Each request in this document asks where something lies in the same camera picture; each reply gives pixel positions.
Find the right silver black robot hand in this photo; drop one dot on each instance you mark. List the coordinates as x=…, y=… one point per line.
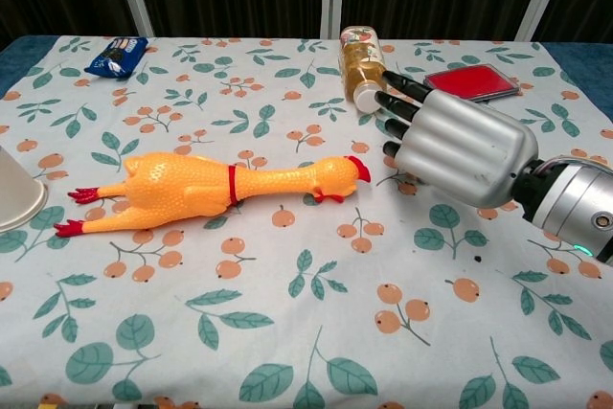
x=469, y=145

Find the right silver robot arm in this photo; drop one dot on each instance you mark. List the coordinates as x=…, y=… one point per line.
x=570, y=203

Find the red ink pad case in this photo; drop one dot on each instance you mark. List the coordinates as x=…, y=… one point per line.
x=471, y=82

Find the plastic bottle of amber drink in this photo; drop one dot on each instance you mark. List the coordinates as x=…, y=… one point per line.
x=363, y=64

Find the floral printed tablecloth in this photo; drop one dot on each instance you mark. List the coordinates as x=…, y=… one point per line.
x=239, y=284

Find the yellow rubber chicken toy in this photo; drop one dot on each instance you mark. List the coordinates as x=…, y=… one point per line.
x=191, y=184

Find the blue cookie packet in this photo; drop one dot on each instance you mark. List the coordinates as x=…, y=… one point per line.
x=117, y=57

